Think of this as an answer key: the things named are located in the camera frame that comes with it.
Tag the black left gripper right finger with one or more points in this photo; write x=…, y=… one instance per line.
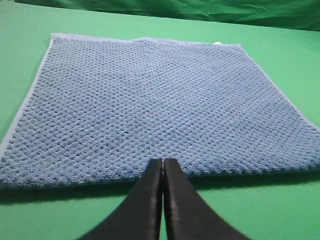
x=187, y=215

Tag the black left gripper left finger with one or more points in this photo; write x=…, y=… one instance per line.
x=139, y=216

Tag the blue textured towel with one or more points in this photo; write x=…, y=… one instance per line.
x=99, y=109

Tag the dark green backdrop cloth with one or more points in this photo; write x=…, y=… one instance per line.
x=289, y=14

